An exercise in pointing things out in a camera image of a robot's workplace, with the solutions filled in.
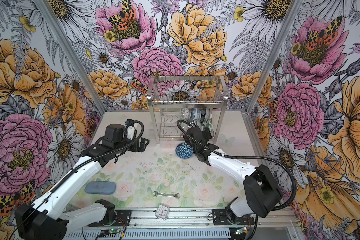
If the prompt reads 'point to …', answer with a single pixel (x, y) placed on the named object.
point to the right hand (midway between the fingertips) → (198, 134)
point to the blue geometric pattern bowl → (184, 151)
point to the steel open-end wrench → (177, 195)
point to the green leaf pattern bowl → (209, 124)
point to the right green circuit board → (240, 230)
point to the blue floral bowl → (196, 113)
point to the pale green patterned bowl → (185, 113)
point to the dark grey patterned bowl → (205, 114)
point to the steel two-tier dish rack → (167, 95)
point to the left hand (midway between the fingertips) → (140, 144)
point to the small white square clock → (162, 211)
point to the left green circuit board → (113, 230)
